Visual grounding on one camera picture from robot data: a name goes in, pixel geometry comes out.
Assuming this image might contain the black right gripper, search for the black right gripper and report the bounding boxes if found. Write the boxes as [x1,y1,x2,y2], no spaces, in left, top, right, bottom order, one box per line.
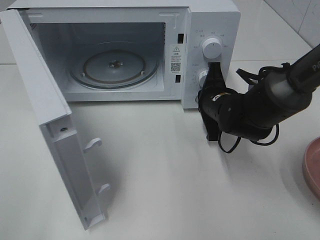
[197,62,250,141]

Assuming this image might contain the pink round plate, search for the pink round plate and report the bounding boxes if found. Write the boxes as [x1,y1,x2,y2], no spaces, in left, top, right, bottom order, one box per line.
[302,137,320,200]

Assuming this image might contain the white microwave door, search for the white microwave door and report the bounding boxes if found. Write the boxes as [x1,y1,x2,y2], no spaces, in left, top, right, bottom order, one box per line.
[0,9,109,230]

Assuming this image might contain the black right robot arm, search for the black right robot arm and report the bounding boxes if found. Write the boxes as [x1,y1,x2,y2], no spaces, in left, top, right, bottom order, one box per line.
[198,46,320,142]

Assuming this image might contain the lower white timer knob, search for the lower white timer knob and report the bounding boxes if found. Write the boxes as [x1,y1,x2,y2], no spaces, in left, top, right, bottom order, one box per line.
[196,69,208,88]

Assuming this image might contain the upper white power knob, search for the upper white power knob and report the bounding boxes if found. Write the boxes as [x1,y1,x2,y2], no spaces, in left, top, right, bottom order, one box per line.
[200,36,223,59]

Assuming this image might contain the white warning label sticker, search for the white warning label sticker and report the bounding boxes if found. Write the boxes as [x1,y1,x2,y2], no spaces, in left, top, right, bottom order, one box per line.
[169,44,183,74]

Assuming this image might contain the white microwave oven body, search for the white microwave oven body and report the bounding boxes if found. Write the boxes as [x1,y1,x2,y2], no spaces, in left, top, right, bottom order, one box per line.
[4,0,241,109]

